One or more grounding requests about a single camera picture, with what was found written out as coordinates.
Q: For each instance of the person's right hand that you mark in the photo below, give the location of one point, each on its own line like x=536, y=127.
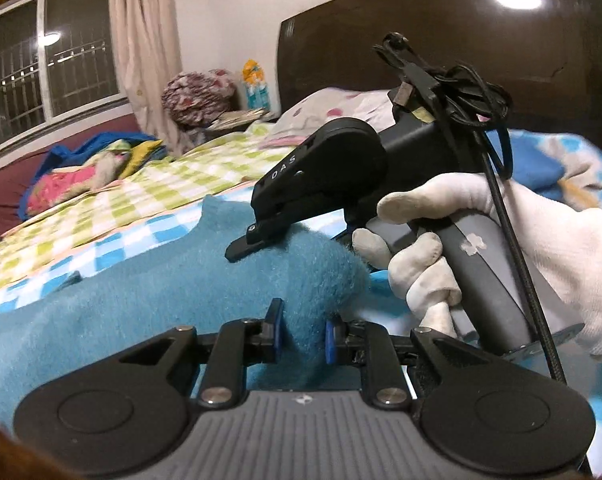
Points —
x=571, y=270

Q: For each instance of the maroon sofa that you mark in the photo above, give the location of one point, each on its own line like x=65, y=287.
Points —
x=1, y=195

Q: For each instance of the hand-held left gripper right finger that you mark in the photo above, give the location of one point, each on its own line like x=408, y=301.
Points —
x=331, y=342

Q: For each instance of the teal fuzzy blanket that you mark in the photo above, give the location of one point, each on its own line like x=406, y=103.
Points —
x=106, y=305

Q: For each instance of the pink cloth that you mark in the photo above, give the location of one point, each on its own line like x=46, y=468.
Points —
x=281, y=141

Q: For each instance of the blue bottle with yellow flowers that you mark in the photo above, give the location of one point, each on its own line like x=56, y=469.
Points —
x=256, y=85

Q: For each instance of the cream curtain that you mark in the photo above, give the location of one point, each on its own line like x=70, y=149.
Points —
x=141, y=35

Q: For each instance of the stack of papers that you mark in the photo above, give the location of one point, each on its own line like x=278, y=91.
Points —
x=241, y=119

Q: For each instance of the barred window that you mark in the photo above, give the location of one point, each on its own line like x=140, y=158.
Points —
x=56, y=60

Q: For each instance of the floral cloth bundle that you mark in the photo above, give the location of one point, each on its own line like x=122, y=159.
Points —
x=196, y=95

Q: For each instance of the pink and blue clothes pile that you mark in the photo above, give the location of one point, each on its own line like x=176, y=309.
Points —
x=66, y=152

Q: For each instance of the yellow cloth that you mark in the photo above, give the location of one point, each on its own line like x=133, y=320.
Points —
x=146, y=155

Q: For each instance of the dark wooden headboard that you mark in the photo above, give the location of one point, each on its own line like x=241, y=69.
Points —
x=381, y=25

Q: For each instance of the grey plush cloth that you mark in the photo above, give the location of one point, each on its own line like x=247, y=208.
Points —
x=108, y=170

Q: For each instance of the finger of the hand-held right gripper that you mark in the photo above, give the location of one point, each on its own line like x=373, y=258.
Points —
x=253, y=240

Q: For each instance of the dotted pillow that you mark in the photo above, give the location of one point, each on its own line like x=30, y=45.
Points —
x=321, y=110

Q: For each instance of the brown clothing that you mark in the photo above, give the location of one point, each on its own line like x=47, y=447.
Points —
x=6, y=455

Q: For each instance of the pink floral quilt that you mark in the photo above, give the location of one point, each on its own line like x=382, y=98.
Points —
x=61, y=190

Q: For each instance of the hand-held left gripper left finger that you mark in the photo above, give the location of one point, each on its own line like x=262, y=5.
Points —
x=276, y=332

